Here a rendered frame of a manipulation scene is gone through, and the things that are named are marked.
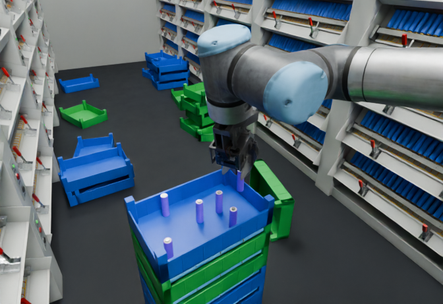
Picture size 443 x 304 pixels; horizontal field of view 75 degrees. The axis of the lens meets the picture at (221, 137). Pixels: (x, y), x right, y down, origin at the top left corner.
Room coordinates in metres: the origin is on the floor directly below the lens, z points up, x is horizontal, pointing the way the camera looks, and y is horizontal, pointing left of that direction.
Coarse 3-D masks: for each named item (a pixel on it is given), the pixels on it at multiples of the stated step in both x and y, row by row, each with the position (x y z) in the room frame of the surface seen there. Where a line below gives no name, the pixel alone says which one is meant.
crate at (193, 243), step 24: (168, 192) 0.59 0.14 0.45; (192, 192) 0.63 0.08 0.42; (240, 192) 0.64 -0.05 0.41; (144, 216) 0.55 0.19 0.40; (168, 216) 0.55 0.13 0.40; (192, 216) 0.55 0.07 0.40; (216, 216) 0.55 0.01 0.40; (240, 216) 0.55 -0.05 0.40; (264, 216) 0.52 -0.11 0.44; (144, 240) 0.43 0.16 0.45; (192, 240) 0.47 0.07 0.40; (216, 240) 0.44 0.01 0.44; (168, 264) 0.38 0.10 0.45; (192, 264) 0.41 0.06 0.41
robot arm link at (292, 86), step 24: (264, 48) 0.45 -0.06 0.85; (240, 72) 0.43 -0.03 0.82; (264, 72) 0.40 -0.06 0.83; (288, 72) 0.38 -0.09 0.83; (312, 72) 0.38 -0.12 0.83; (240, 96) 0.43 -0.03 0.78; (264, 96) 0.38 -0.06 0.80; (288, 96) 0.36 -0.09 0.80; (312, 96) 0.39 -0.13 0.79; (288, 120) 0.37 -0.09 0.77
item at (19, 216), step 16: (0, 208) 0.56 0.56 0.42; (16, 208) 0.57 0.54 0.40; (0, 224) 0.54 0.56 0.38; (16, 224) 0.56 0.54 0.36; (0, 240) 0.49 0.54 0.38; (16, 240) 0.51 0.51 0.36; (0, 256) 0.45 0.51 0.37; (16, 256) 0.46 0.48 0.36; (0, 272) 0.41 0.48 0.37; (16, 272) 0.42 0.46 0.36; (0, 288) 0.38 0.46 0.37; (16, 288) 0.38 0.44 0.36
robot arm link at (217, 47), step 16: (208, 32) 0.51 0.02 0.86; (224, 32) 0.50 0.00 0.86; (240, 32) 0.48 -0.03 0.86; (208, 48) 0.46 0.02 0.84; (224, 48) 0.46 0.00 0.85; (240, 48) 0.46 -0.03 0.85; (208, 64) 0.47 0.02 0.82; (224, 64) 0.45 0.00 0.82; (208, 80) 0.48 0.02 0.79; (224, 80) 0.45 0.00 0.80; (208, 96) 0.50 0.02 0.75; (224, 96) 0.48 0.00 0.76
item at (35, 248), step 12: (0, 132) 0.64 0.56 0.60; (12, 156) 0.65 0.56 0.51; (12, 180) 0.59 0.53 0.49; (0, 192) 0.57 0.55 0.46; (12, 192) 0.58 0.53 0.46; (0, 204) 0.56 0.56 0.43; (12, 204) 0.57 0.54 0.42; (24, 204) 0.60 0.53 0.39; (36, 216) 0.65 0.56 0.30; (36, 240) 0.58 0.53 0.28; (36, 252) 0.58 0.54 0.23; (48, 252) 0.63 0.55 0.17; (60, 276) 0.64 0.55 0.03; (60, 288) 0.60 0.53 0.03
